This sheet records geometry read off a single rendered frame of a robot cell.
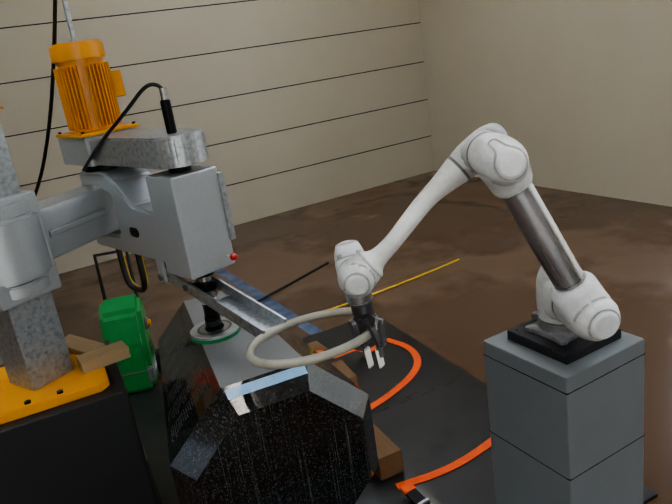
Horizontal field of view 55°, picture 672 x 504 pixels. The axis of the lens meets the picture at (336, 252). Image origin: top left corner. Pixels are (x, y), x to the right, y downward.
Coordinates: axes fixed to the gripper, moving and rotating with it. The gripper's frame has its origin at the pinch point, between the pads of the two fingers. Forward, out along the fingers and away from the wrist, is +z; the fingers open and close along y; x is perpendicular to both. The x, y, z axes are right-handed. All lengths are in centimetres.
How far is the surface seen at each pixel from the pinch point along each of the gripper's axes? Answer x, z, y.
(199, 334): -9, -7, 89
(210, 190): -17, -65, 68
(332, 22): -551, -191, 298
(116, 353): 10, -8, 120
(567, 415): -23, 32, -54
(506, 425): -38, 46, -26
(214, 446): 30, 20, 56
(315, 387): -3.1, 13.4, 30.7
